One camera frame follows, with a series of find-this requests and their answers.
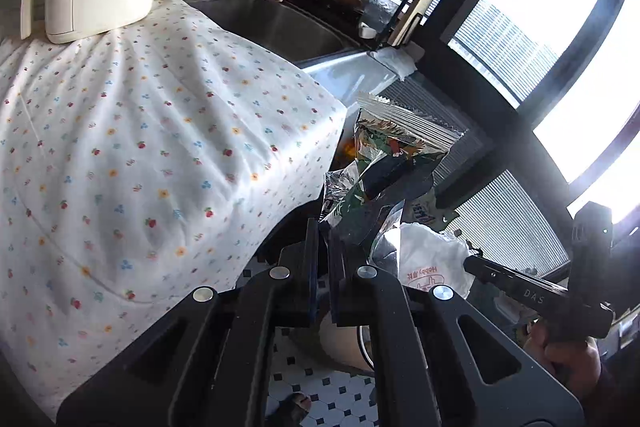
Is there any stainless steel sink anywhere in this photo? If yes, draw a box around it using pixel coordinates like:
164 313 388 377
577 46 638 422
191 0 362 69

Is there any white window blind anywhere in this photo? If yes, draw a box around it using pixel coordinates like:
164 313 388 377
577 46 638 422
379 82 572 270

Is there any beige bin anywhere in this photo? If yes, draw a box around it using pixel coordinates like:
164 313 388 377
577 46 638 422
317 311 377 376

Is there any white plastic bag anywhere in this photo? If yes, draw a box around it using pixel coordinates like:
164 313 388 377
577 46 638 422
396 222 474 301

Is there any detergent refill bag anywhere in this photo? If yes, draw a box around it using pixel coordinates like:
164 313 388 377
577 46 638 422
402 194 454 234

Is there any clear plastic container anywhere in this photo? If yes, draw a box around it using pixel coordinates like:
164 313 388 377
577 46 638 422
359 0 402 34

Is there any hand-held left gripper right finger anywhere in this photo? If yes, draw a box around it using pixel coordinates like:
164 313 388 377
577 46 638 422
327 229 587 427

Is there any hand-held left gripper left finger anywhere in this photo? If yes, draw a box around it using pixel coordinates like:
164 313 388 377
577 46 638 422
56 217 322 427

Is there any floral white tablecloth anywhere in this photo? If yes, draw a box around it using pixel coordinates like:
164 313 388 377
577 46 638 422
0 0 349 424

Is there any grey sink cabinet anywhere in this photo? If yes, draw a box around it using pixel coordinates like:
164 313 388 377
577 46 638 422
299 49 401 108

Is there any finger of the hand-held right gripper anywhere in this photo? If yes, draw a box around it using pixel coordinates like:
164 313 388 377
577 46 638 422
462 254 572 309

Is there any green foil snack bag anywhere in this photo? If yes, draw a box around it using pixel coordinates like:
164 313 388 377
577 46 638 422
320 91 464 279

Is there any white folded cloth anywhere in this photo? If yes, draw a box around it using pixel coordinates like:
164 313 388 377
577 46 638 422
368 46 419 82

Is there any person's foot in sandal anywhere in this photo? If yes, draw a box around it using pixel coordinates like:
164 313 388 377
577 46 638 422
266 391 314 427

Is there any person's right hand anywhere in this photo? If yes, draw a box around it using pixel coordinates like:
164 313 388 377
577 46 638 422
524 320 602 396

